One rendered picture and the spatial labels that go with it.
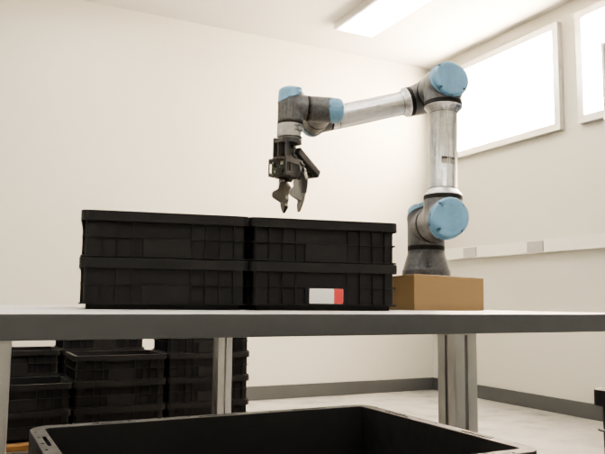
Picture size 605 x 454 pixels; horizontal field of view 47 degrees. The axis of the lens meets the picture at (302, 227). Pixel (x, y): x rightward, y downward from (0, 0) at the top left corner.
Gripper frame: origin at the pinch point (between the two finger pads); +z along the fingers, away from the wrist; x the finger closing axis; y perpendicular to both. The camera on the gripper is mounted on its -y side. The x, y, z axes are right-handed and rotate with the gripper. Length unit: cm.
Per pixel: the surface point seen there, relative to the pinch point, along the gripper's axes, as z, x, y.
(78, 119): -93, -284, -94
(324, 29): -178, -189, -239
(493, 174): -73, -102, -340
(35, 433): 40, 70, 112
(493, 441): 39, 103, 85
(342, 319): 30, 54, 45
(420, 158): -98, -178, -358
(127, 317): 30, 40, 82
